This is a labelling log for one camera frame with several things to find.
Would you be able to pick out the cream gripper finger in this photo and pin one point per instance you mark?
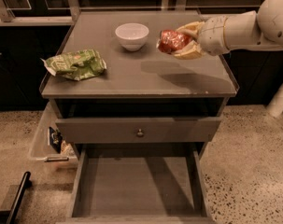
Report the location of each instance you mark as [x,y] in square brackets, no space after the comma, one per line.
[191,29]
[192,51]

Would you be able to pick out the clear plastic storage bin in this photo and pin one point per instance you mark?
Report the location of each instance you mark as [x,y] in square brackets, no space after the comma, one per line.
[40,148]

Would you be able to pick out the white ceramic bowl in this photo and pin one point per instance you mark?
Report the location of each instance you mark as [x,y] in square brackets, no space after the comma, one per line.
[132,36]

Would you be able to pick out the green chip bag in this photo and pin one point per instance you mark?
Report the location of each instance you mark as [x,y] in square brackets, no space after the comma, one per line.
[77,65]

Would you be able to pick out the round metal drawer knob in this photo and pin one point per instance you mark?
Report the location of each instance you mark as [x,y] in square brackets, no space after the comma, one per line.
[140,133]

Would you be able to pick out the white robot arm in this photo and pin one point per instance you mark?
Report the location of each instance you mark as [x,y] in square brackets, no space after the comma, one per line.
[260,30]

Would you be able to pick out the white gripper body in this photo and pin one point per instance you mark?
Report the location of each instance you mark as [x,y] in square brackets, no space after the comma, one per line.
[212,35]

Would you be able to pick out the red coke can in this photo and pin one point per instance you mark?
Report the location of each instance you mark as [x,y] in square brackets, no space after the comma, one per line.
[170,41]

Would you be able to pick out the black bar on floor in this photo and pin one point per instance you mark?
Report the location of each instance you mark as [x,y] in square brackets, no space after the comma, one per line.
[9,216]

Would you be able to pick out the grey drawer cabinet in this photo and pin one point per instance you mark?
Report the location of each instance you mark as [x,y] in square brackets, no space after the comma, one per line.
[143,83]

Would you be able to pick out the closed grey top drawer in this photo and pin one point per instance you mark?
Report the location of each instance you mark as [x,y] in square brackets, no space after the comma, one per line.
[123,130]

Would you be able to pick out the open grey middle drawer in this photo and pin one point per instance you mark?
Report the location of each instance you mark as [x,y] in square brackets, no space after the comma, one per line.
[139,184]

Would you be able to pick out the metal window rail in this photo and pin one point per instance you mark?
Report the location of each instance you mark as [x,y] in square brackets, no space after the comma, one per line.
[32,19]

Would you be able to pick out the dark snack packet in bin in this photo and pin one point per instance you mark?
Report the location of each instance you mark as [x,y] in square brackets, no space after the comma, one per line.
[55,139]

